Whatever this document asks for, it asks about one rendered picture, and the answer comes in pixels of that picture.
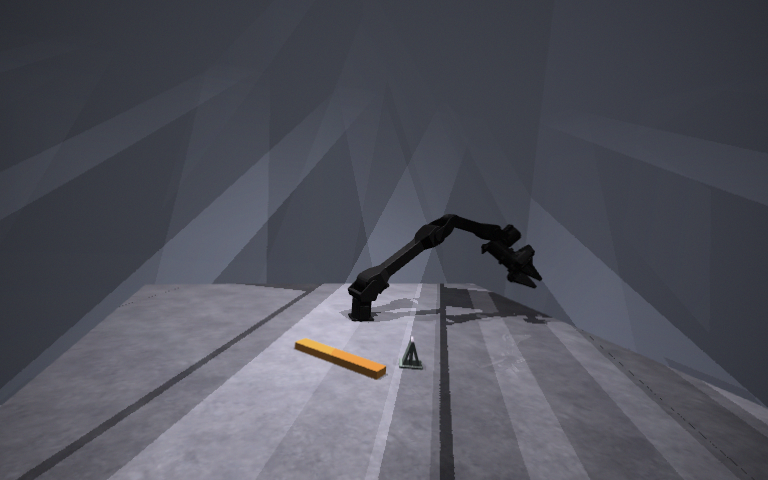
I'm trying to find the orange bar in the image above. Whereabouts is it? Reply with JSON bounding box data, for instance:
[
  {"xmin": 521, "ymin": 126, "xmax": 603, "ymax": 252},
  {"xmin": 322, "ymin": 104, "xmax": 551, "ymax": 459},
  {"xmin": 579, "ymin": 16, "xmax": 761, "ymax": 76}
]
[{"xmin": 295, "ymin": 338, "xmax": 386, "ymax": 380}]

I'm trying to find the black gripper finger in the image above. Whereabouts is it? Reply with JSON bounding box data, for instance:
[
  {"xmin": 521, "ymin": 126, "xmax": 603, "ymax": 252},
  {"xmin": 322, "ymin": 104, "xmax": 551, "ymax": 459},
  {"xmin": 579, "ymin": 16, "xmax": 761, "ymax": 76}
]
[
  {"xmin": 514, "ymin": 273, "xmax": 537, "ymax": 288},
  {"xmin": 519, "ymin": 257, "xmax": 542, "ymax": 281}
]

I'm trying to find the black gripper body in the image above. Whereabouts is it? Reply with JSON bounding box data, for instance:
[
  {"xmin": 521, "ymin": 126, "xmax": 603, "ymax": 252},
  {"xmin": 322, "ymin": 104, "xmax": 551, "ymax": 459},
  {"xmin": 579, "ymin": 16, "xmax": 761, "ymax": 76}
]
[{"xmin": 497, "ymin": 247, "xmax": 532, "ymax": 283}]

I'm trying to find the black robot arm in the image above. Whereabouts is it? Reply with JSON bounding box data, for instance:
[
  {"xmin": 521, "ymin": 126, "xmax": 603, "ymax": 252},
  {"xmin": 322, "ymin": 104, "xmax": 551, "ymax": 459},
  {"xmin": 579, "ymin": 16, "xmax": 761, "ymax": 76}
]
[{"xmin": 348, "ymin": 214, "xmax": 521, "ymax": 321}]

